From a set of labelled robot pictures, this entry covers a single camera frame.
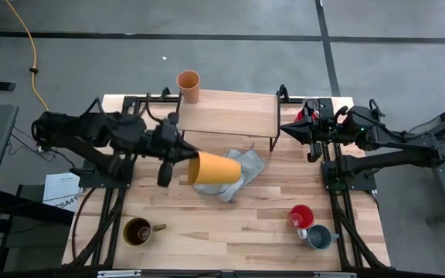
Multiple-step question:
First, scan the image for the yellow plastic cup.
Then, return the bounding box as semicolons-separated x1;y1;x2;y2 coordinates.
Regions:
187;151;243;187

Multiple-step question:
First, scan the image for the yellow cable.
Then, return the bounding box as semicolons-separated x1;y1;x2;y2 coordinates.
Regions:
5;0;51;113

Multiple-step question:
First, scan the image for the black cable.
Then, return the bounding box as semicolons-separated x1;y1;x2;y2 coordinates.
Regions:
7;126;77;168

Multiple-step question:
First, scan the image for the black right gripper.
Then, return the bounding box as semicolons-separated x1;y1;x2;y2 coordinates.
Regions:
280;111;344;144

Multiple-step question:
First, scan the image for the black rig frame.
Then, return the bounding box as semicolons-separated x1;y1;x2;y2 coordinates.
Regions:
61;92;392;278

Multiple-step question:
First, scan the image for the grey waffle cloth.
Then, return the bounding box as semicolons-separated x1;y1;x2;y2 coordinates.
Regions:
192;146;267;205

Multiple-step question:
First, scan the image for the green brown ceramic mug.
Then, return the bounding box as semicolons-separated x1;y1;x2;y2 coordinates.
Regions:
122;216;168;249

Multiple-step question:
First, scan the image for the white printed paper box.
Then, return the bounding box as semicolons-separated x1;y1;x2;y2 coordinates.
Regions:
42;171;82;213

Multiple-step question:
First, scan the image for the peach plastic cup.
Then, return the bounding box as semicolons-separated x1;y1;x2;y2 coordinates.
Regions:
175;69;202;105

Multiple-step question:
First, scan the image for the wooden shelf black frame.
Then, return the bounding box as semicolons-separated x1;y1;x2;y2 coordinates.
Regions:
175;88;283;153

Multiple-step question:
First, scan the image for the red white ceramic mug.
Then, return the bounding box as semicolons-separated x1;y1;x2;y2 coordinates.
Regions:
287;204;317;241

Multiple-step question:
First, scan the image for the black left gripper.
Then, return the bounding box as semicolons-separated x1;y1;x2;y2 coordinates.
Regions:
148;119;201;164

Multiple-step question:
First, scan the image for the grey ceramic mug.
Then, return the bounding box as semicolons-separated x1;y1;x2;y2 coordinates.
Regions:
306;224;341;251

